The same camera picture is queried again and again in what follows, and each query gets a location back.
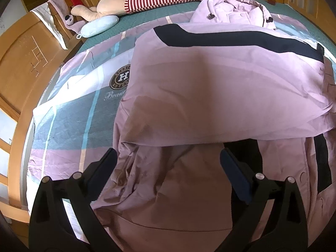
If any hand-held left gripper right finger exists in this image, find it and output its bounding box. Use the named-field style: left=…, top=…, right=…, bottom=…
left=220, top=147, right=315, bottom=252

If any pink towel with bear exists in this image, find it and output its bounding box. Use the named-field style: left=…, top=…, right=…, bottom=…
left=49, top=0, right=88, bottom=36

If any white cloth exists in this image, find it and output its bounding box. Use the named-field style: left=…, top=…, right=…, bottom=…
left=30, top=1, right=69, bottom=50

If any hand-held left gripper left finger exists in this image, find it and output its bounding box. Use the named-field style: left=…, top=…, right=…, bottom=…
left=29, top=148, right=118, bottom=252

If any light blue pillow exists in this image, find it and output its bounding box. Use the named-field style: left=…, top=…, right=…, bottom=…
left=77, top=15, right=119, bottom=39

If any printed patchwork blanket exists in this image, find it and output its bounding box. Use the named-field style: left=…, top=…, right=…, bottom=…
left=26, top=13, right=336, bottom=242

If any pink jacket with black stripe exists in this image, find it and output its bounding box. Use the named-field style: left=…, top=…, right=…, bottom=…
left=92, top=0, right=336, bottom=252

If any wooden bed board with carving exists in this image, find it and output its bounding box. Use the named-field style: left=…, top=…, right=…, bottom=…
left=0, top=12, right=79, bottom=223

